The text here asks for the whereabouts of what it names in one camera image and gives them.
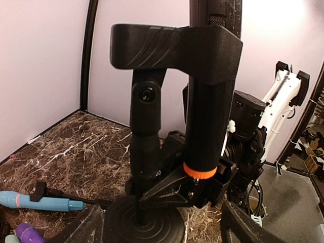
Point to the white paper scrap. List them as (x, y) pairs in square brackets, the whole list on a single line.
[(34, 139)]

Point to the light blue toy microphone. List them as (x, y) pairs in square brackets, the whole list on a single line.
[(15, 200)]

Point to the fallen stand holding blue microphone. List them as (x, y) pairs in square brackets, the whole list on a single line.
[(42, 190)]

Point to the mint green toy microphone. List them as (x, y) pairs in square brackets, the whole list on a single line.
[(11, 238)]

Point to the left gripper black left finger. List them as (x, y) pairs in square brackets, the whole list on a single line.
[(88, 227)]

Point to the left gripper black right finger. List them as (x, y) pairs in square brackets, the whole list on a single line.
[(237, 226)]

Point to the purple toy microphone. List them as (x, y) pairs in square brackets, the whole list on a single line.
[(29, 234)]

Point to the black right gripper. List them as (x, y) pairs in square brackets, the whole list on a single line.
[(171, 186)]

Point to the left black frame post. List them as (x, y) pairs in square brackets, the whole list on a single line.
[(86, 54)]

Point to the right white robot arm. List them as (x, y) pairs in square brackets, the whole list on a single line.
[(252, 128)]

